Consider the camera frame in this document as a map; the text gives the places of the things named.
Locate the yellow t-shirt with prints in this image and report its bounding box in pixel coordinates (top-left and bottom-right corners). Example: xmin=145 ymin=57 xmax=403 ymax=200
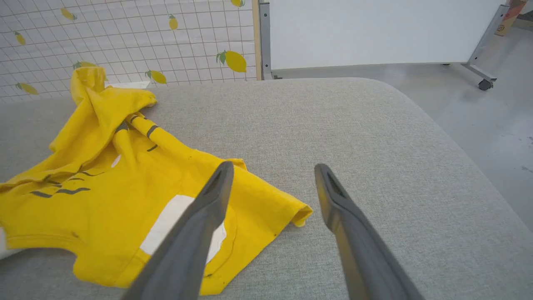
xmin=0 ymin=66 xmax=314 ymax=296

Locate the white partition board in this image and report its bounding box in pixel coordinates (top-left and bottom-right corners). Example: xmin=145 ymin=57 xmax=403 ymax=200
xmin=269 ymin=0 xmax=506 ymax=70

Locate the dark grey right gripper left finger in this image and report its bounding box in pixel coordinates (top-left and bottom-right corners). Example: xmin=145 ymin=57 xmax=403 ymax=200
xmin=122 ymin=161 xmax=235 ymax=300

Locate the lemon pattern tile panel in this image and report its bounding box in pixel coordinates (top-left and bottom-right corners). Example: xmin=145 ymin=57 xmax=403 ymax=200
xmin=0 ymin=0 xmax=263 ymax=104

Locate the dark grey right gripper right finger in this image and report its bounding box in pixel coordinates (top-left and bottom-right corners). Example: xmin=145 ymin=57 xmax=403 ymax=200
xmin=314 ymin=163 xmax=424 ymax=300

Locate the small white box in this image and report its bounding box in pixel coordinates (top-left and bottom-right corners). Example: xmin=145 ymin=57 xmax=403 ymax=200
xmin=104 ymin=81 xmax=151 ymax=90

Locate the brown cardboard box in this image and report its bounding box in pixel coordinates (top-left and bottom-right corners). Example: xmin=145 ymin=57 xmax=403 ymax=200
xmin=495 ymin=0 xmax=528 ymax=37

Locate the grey metal stand leg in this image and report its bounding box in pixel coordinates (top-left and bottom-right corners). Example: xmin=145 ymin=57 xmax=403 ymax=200
xmin=259 ymin=0 xmax=282 ymax=80
xmin=441 ymin=4 xmax=511 ymax=91

